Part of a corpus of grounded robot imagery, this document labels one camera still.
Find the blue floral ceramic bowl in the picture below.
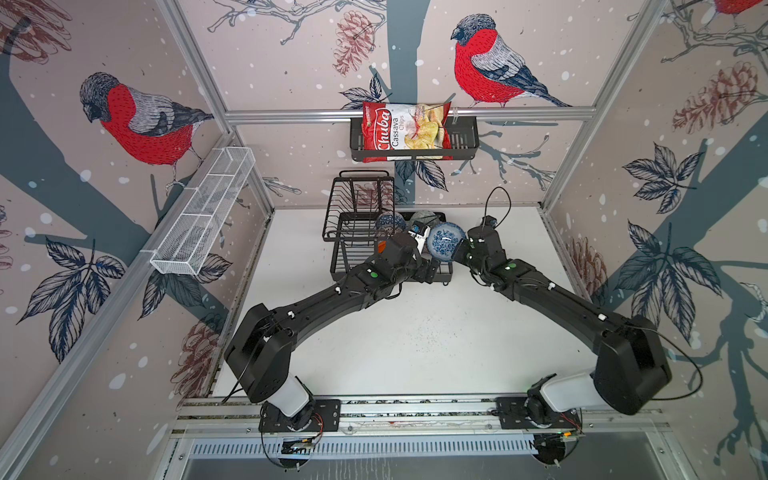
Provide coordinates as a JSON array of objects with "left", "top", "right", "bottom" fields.
[{"left": 426, "top": 222, "right": 466, "bottom": 263}]

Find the dark blue patterned bowl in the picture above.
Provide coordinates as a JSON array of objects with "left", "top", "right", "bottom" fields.
[{"left": 375, "top": 211, "right": 407, "bottom": 235}]

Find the grey green patterned bowl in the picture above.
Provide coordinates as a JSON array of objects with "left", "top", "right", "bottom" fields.
[{"left": 408, "top": 210, "right": 442, "bottom": 228}]

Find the black wire dish rack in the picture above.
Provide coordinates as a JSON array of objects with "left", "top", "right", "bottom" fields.
[{"left": 322, "top": 169, "right": 431, "bottom": 280}]

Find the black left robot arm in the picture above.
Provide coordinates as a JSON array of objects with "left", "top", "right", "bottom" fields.
[{"left": 224, "top": 233, "right": 440, "bottom": 429}]

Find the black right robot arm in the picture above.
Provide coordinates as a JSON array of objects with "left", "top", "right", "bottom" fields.
[{"left": 453, "top": 225, "right": 672, "bottom": 427}]

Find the red cassava chips bag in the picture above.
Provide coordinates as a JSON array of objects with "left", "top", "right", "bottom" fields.
[{"left": 362, "top": 102, "right": 451, "bottom": 152}]

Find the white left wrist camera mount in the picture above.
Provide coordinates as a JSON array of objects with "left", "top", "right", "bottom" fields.
[{"left": 408, "top": 221, "right": 430, "bottom": 254}]

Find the black wall shelf basket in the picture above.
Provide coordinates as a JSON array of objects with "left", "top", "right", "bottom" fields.
[{"left": 349, "top": 116, "right": 479, "bottom": 163}]

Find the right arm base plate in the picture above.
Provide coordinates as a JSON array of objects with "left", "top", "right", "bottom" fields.
[{"left": 492, "top": 396, "right": 582, "bottom": 430}]

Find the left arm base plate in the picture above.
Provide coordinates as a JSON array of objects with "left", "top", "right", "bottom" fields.
[{"left": 259, "top": 399, "right": 341, "bottom": 433}]

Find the white wire wall basket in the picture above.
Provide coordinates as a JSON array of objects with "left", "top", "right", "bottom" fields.
[{"left": 150, "top": 146, "right": 255, "bottom": 276}]

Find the aluminium mounting rail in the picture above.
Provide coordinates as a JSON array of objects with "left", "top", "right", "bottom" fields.
[{"left": 169, "top": 394, "right": 672, "bottom": 439}]

